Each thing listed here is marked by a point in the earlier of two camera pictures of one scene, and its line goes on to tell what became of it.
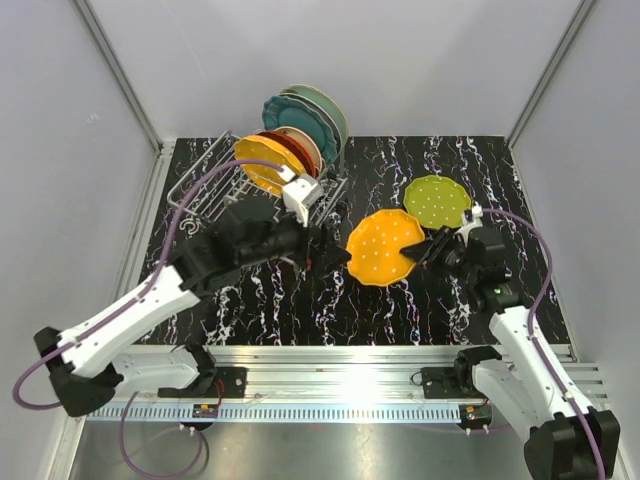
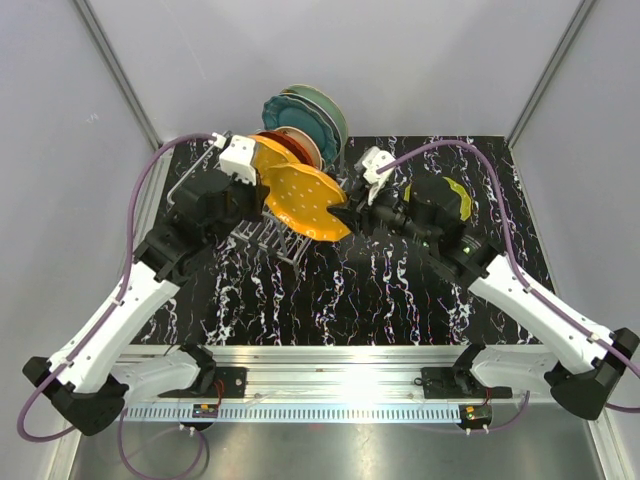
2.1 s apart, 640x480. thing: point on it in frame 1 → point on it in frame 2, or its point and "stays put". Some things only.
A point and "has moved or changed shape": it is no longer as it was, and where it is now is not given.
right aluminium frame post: [580, 16] stays put
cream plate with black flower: [305, 140] stays put
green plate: [436, 201] has moved or changed shape
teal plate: [287, 111] stays put
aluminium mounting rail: [356, 374] stays put
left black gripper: [306, 247] → [259, 194]
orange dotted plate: [375, 243] → [300, 196]
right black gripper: [428, 252] → [358, 216]
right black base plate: [440, 383] stays put
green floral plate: [324, 103] stays put
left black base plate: [229, 382] stays put
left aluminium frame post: [123, 82] stays put
